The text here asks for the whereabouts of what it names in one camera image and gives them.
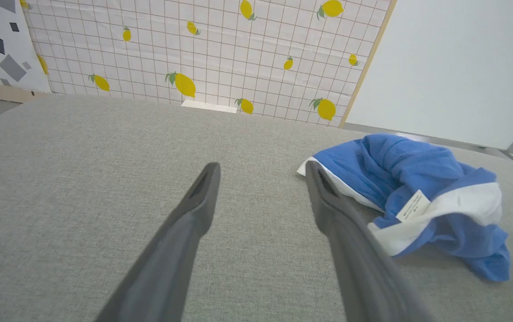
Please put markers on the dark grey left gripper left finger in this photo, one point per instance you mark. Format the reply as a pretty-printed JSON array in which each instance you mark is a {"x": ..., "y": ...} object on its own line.
[{"x": 171, "y": 250}]

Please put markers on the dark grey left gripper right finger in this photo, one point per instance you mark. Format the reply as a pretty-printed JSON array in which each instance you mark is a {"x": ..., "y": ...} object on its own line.
[{"x": 359, "y": 259}]

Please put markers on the blue and white garment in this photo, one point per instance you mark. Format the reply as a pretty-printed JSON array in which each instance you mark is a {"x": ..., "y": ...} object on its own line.
[{"x": 417, "y": 165}]

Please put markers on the white foam block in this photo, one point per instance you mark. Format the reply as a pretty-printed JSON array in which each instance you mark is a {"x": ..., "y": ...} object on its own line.
[{"x": 209, "y": 106}]

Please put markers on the plain white board panel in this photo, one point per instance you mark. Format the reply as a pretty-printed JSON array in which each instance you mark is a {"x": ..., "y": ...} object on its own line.
[{"x": 453, "y": 67}]

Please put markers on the lemon print grid partition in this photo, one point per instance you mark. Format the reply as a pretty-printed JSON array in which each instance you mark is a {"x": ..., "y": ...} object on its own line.
[{"x": 238, "y": 58}]

